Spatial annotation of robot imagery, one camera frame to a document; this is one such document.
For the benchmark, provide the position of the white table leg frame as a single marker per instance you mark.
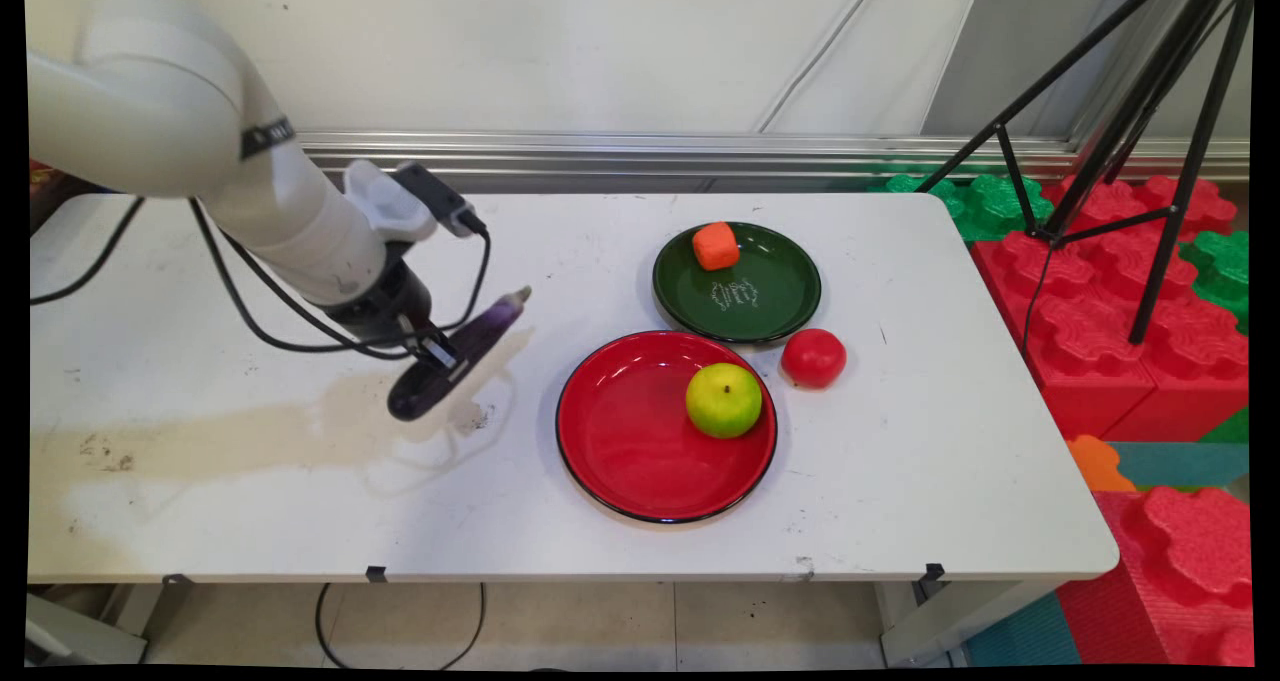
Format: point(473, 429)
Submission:
point(960, 621)

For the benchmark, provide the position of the purple toy eggplant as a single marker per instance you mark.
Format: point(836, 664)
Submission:
point(480, 326)

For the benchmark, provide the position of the aluminium wall rail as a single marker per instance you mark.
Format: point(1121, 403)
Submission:
point(620, 151)

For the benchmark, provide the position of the green plate with white print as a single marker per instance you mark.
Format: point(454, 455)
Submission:
point(770, 306)

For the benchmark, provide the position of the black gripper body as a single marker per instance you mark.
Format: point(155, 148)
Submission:
point(385, 306)

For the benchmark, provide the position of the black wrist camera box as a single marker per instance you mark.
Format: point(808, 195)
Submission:
point(435, 199)

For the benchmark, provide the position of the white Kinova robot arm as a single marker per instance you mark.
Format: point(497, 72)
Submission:
point(190, 111)

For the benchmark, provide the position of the green foam block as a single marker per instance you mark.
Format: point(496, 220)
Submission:
point(985, 206)
point(1222, 276)

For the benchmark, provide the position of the teal foam mat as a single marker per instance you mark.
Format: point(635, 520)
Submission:
point(1185, 464)

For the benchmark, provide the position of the yellow-green toy apple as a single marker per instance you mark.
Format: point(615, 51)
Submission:
point(723, 401)

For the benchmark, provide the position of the orange foam piece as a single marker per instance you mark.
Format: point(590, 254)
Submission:
point(1097, 464)

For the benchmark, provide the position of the black tripod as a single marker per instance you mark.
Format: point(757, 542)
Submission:
point(1165, 81)

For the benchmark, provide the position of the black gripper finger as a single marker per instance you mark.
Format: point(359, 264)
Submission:
point(443, 351)

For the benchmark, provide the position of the large red foam blocks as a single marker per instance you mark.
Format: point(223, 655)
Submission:
point(1090, 341)

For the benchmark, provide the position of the red foam block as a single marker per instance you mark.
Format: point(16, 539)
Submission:
point(1180, 581)

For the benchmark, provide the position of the red toy tomato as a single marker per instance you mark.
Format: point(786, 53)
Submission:
point(813, 358)

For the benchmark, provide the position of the red plate with black rim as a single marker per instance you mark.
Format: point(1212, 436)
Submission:
point(630, 441)

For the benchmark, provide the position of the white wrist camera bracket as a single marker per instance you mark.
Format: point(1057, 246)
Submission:
point(385, 201)

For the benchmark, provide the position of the orange toy cube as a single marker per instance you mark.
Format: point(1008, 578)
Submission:
point(716, 246)

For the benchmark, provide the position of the black table edge clip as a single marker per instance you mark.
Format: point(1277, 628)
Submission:
point(934, 572)
point(376, 573)
point(178, 580)

